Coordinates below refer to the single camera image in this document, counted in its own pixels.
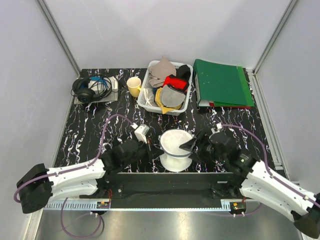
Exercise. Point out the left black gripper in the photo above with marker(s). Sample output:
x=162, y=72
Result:
x=154, y=152

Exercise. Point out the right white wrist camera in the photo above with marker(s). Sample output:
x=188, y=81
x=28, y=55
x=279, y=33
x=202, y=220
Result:
x=217, y=128

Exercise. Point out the silver tray with items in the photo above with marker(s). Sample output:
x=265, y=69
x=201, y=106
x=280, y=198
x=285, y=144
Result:
x=107, y=90

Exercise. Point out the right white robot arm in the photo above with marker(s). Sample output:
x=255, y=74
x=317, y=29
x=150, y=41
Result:
x=255, y=180

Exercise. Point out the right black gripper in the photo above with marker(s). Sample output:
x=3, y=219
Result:
x=203, y=139

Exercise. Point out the beige garment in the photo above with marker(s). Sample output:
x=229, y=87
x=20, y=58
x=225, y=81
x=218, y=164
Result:
x=160, y=71

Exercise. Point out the yellow garment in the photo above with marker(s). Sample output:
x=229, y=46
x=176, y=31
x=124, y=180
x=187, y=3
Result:
x=164, y=109

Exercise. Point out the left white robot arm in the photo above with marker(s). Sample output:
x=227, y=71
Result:
x=41, y=185

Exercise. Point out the black headphones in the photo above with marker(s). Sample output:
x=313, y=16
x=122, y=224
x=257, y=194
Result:
x=85, y=91

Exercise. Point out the yellow mug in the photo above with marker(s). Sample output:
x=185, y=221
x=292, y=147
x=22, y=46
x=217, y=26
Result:
x=134, y=86

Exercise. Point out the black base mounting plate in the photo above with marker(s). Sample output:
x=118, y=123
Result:
x=167, y=190

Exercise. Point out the red and black garment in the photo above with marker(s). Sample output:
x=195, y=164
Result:
x=177, y=83

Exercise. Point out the white mesh laundry bag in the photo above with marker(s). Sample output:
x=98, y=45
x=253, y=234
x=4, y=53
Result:
x=174, y=158

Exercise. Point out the white plastic laundry basket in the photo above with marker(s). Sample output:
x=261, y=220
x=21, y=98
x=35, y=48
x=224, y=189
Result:
x=147, y=93

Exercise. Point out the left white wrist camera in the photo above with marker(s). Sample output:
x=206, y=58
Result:
x=141, y=132

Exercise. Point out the green ring binder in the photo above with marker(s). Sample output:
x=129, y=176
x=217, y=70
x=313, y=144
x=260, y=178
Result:
x=221, y=85

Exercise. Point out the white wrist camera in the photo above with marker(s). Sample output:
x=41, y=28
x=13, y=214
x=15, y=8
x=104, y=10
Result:
x=141, y=132
x=217, y=128

